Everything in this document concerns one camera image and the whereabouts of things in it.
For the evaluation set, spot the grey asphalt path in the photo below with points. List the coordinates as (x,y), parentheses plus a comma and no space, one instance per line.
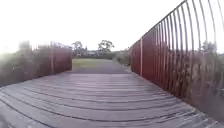
(100,67)

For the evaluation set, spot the green grass field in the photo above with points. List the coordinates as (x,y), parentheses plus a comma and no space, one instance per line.
(90,62)

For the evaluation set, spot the distant trees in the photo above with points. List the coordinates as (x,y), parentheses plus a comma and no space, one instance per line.
(96,48)

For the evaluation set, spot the wooden plank bridge deck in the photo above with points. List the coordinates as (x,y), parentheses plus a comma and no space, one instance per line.
(96,100)

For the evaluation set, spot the red bridge railing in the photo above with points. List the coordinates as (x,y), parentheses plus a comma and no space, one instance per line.
(36,65)
(180,53)

